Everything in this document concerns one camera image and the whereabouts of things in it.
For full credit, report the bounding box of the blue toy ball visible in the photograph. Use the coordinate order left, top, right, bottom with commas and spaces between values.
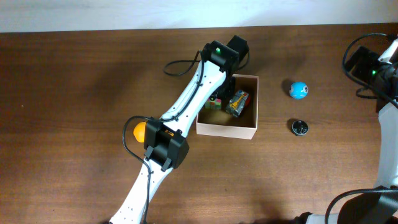
289, 82, 308, 100

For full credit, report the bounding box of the multicoloured puzzle cube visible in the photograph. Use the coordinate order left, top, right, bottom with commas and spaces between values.
205, 97, 222, 110

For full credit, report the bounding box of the pink cardboard box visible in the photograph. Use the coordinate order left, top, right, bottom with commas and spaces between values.
196, 74, 259, 139

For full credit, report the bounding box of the orange rubber toy figure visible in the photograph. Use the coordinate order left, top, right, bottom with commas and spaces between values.
133, 121, 147, 143

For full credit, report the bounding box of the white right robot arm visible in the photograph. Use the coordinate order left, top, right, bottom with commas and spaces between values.
293, 34, 397, 224

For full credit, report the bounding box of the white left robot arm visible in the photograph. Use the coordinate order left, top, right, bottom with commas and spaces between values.
110, 35, 249, 224

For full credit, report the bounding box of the black round disc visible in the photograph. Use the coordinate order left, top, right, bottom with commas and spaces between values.
292, 120, 308, 136

